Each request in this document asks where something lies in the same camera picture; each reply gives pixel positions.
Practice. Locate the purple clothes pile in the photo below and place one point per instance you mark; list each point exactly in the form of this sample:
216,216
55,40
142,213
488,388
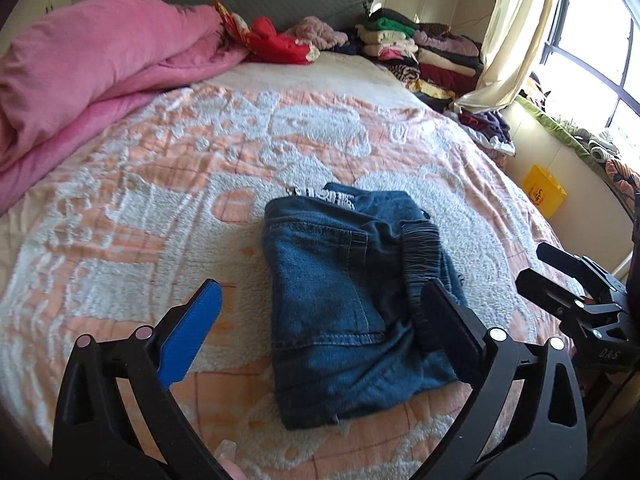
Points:
487,127

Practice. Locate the stack of folded clothes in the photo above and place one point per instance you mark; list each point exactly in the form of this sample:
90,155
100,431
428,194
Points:
440,60

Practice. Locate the mauve fluffy cloth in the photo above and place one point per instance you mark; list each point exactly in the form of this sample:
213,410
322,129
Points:
315,30

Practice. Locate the blue denim pants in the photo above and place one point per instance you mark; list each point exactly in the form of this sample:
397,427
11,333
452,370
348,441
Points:
325,285

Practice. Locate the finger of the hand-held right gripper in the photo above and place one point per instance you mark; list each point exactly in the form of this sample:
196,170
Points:
542,287
565,262

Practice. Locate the red patterned cloth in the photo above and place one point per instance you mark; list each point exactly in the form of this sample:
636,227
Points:
272,40

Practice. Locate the white fleece bed sheet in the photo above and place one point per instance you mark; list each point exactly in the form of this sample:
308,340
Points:
325,70

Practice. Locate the black framed window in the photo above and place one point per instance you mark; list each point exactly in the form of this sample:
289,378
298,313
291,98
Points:
595,20

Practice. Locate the grey and white socks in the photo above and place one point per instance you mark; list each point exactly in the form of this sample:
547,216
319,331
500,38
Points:
602,145

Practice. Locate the person's left hand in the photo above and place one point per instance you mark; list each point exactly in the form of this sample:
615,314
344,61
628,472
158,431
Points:
232,465

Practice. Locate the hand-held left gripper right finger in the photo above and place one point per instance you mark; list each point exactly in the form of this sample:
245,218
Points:
445,320

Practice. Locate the pink duvet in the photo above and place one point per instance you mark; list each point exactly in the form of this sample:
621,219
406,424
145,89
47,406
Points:
75,70

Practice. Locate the yellow bin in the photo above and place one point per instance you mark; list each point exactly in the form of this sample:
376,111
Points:
542,190

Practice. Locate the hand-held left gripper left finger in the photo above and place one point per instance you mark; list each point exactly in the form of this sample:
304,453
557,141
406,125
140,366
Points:
192,330

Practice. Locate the cream curtain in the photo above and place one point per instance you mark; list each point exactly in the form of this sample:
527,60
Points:
515,35

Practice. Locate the green window sill cloth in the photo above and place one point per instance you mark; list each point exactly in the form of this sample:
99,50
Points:
560,130

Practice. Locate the peach and white fleece blanket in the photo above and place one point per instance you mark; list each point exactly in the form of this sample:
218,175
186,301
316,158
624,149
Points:
150,210

